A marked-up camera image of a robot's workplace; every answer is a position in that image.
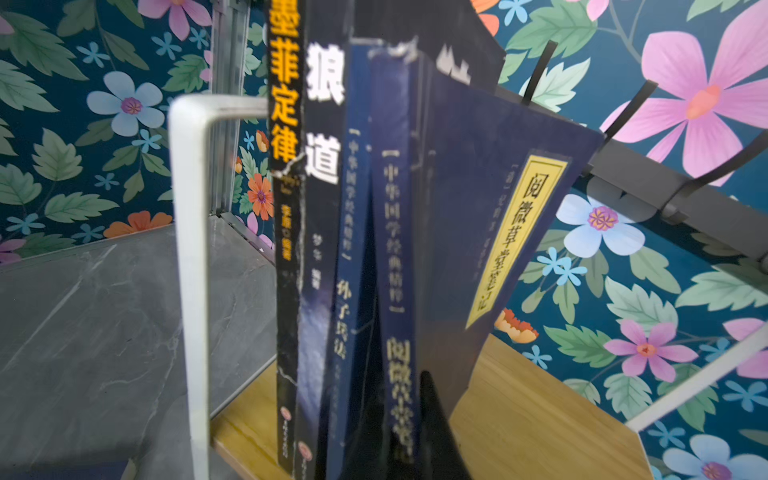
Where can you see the black book red spine text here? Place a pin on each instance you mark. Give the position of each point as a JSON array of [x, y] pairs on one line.
[[329, 25]]

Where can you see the white metal wooden book shelf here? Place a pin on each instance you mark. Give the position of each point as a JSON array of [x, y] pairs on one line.
[[189, 122]]

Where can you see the grey hook rail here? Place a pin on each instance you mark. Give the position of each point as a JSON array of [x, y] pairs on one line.
[[679, 198]]

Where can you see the black Murphy's law book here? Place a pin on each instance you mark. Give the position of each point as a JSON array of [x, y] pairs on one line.
[[285, 47]]

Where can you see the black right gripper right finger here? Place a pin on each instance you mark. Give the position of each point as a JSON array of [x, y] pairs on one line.
[[440, 458]]

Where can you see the navy book Sunzi label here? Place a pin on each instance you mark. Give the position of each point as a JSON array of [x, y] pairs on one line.
[[355, 339]]

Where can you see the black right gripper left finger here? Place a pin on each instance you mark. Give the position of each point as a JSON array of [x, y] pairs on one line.
[[368, 455]]

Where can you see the navy book Yuewei label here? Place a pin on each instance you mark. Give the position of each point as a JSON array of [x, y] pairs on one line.
[[465, 185]]

